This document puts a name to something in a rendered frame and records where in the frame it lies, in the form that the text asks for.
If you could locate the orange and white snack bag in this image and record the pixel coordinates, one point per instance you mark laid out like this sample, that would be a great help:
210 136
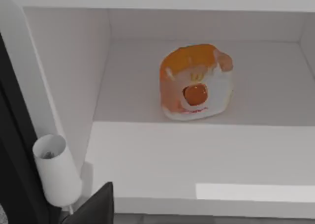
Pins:
197 86

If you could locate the white open cabinet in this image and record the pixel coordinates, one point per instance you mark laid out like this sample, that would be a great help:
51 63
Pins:
157 155

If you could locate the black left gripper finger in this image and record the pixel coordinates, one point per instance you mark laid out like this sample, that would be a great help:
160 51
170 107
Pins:
98 206

